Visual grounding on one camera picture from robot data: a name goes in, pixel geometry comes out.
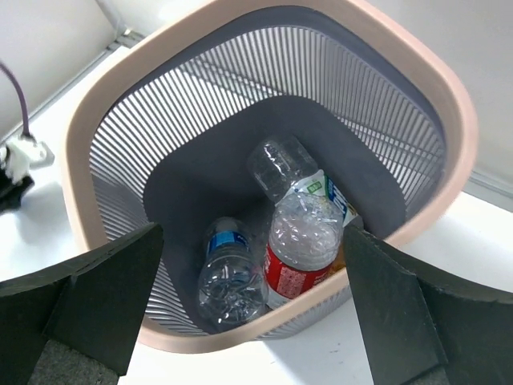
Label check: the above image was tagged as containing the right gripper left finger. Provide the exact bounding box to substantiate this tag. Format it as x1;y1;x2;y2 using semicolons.
1;223;164;384

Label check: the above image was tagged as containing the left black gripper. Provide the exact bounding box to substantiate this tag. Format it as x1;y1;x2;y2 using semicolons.
1;146;34;213

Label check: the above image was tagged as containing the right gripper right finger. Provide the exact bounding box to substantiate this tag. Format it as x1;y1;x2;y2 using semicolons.
343;225;512;384

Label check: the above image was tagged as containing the red label clear bottle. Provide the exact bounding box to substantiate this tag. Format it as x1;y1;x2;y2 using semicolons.
264;192;343;310

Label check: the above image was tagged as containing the blue label clear bottle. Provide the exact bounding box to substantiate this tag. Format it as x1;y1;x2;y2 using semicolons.
197;217;269;331

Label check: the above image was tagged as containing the green white label bottle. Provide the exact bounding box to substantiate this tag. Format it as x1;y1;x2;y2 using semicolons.
248;136;364;229

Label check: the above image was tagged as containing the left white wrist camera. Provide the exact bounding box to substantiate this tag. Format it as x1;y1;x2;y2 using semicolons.
1;136;55;184

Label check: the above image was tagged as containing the aluminium frame rail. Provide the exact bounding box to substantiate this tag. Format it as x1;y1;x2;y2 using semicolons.
0;27;145;137

